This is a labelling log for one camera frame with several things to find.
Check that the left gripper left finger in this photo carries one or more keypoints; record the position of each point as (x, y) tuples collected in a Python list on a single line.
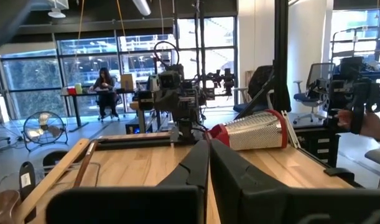
[(130, 205)]

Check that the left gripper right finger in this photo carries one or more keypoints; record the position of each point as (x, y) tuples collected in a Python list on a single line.
[(301, 208)]

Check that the reddish wooden spoon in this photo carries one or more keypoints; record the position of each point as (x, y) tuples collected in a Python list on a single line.
[(85, 165)]

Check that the light wooden slotted spatula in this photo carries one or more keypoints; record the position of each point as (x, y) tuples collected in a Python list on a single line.
[(53, 180)]

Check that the black background robot arm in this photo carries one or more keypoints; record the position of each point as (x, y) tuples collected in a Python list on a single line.
[(222, 81)]

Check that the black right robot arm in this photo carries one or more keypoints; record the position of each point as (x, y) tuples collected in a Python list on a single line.
[(185, 126)]

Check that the clear plastic bin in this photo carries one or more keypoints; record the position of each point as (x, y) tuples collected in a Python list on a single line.
[(98, 174)]

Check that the cardboard box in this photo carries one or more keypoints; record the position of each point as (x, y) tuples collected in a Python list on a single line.
[(128, 82)]

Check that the black drawer cabinet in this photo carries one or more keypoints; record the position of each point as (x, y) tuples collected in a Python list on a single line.
[(317, 146)]

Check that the person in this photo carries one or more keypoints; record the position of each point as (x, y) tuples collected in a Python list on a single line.
[(105, 90)]

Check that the red steel box grater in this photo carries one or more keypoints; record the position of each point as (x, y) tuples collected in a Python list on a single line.
[(255, 133)]

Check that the blue office chair black back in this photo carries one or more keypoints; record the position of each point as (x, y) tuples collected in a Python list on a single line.
[(259, 81)]

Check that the black window-side desk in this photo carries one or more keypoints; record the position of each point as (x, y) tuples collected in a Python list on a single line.
[(84, 93)]

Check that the yellow-green container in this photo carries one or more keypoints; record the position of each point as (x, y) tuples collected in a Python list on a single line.
[(78, 88)]

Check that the white tube light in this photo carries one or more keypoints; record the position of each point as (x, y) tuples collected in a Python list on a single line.
[(142, 6)]

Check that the red cup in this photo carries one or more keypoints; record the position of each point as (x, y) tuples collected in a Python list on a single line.
[(71, 91)]

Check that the person's hand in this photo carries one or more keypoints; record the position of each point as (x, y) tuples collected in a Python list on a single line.
[(373, 126)]

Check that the black floor fan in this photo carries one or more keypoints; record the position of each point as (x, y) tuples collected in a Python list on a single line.
[(45, 130)]

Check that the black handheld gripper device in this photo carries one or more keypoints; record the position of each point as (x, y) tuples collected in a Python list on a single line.
[(351, 87)]

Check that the grey mesh office chair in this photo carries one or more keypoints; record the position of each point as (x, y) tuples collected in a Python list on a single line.
[(317, 77)]

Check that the white ceiling lamp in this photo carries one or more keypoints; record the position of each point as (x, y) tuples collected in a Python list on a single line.
[(56, 13)]

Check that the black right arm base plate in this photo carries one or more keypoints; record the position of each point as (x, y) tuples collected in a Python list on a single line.
[(174, 138)]

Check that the small black table bracket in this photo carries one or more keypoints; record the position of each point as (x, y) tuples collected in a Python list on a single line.
[(339, 174)]

